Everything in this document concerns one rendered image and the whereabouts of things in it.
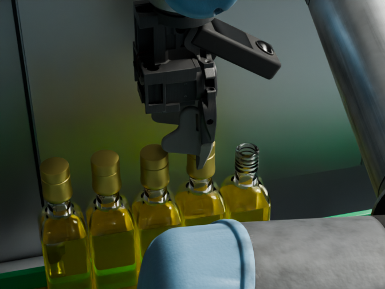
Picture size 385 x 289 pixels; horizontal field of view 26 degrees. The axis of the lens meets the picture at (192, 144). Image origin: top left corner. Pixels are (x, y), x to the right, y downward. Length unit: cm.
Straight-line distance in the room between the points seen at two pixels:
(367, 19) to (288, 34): 46
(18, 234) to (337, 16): 71
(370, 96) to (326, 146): 65
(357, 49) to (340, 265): 23
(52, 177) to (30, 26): 18
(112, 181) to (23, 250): 32
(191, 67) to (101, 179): 18
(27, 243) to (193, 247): 84
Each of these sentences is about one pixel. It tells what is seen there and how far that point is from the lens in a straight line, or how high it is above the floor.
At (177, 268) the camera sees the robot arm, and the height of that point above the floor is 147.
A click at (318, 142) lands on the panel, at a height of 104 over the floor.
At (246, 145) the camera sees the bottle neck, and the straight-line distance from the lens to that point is 103.
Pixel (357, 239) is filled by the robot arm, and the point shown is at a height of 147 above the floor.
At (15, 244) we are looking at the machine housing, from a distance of 126.
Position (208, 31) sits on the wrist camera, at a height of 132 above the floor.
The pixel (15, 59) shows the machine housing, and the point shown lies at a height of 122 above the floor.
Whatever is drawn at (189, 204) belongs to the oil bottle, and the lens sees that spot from 103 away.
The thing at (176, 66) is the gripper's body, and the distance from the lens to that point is 90.
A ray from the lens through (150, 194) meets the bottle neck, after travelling 101.
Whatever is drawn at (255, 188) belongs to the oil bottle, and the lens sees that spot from 105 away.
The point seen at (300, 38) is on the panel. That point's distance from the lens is 111.
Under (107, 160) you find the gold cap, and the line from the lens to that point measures 98.
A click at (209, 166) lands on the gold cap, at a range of 101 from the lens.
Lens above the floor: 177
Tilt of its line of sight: 37 degrees down
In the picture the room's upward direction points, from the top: straight up
